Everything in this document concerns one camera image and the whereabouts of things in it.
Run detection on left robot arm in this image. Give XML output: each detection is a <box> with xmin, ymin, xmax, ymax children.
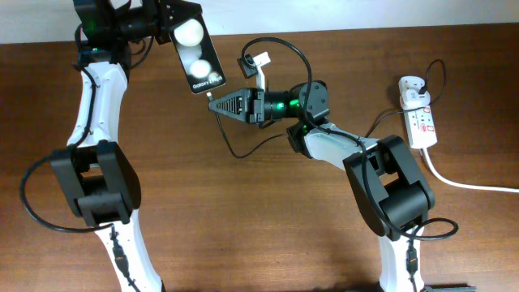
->
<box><xmin>50</xmin><ymin>0</ymin><xmax>202</xmax><ymax>291</ymax></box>

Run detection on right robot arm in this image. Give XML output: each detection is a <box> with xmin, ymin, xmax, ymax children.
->
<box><xmin>208</xmin><ymin>80</ymin><xmax>435</xmax><ymax>291</ymax></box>

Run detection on white USB charger plug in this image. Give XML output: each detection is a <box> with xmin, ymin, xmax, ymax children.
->
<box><xmin>401</xmin><ymin>89</ymin><xmax>431</xmax><ymax>110</ymax></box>

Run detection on black Samsung smartphone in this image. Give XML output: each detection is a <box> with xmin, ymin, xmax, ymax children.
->
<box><xmin>170</xmin><ymin>15</ymin><xmax>226</xmax><ymax>94</ymax></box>

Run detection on black USB charging cable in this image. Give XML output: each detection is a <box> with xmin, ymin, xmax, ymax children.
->
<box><xmin>205</xmin><ymin>59</ymin><xmax>447</xmax><ymax>160</ymax></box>

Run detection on white power strip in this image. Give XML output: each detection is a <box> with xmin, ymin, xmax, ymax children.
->
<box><xmin>398</xmin><ymin>76</ymin><xmax>437</xmax><ymax>149</ymax></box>

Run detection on white power strip cord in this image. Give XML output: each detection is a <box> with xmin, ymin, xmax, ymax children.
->
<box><xmin>420</xmin><ymin>147</ymin><xmax>519</xmax><ymax>194</ymax></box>

